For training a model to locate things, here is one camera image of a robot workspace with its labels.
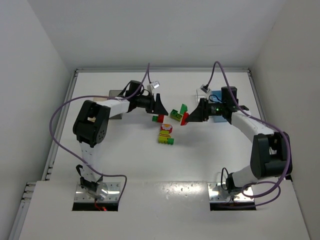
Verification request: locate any lego cluster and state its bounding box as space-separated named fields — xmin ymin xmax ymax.
xmin=169 ymin=103 xmax=189 ymax=126

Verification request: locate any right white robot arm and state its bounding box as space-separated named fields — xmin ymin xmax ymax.
xmin=184 ymin=86 xmax=293 ymax=193

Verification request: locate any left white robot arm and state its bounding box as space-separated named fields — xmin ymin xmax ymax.
xmin=73 ymin=80 xmax=168 ymax=193

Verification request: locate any blue plastic container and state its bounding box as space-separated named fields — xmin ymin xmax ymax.
xmin=209 ymin=90 xmax=227 ymax=123

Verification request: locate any clear plastic container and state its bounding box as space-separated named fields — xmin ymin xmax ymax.
xmin=196 ymin=88 xmax=212 ymax=104

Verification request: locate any red flower lego brick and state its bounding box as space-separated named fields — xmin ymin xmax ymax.
xmin=160 ymin=123 xmax=173 ymax=133

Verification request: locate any yellow striped lego brick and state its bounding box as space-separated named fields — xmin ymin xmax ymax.
xmin=158 ymin=130 xmax=171 ymax=144

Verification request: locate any grey translucent container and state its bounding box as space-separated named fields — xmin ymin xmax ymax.
xmin=109 ymin=89 xmax=123 ymax=120

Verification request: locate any green lego brick bottom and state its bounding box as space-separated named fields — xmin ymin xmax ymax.
xmin=167 ymin=137 xmax=175 ymax=145

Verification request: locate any orange translucent container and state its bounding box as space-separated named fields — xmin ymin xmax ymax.
xmin=92 ymin=97 xmax=108 ymax=103

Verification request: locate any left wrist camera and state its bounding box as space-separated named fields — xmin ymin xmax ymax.
xmin=146 ymin=81 xmax=160 ymax=93

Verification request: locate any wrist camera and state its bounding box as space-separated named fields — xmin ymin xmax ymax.
xmin=199 ymin=84 xmax=211 ymax=95
xmin=146 ymin=81 xmax=160 ymax=93

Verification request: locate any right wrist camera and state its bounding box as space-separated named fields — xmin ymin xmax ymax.
xmin=199 ymin=84 xmax=211 ymax=95

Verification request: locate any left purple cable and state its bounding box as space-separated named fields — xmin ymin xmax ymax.
xmin=49 ymin=62 xmax=151 ymax=201

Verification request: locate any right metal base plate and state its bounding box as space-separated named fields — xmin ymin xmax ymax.
xmin=207 ymin=181 xmax=255 ymax=204

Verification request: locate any metal base plate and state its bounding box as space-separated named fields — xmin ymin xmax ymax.
xmin=207 ymin=181 xmax=255 ymax=204
xmin=74 ymin=182 xmax=121 ymax=203

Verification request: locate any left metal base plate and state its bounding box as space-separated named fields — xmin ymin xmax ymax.
xmin=74 ymin=182 xmax=121 ymax=203

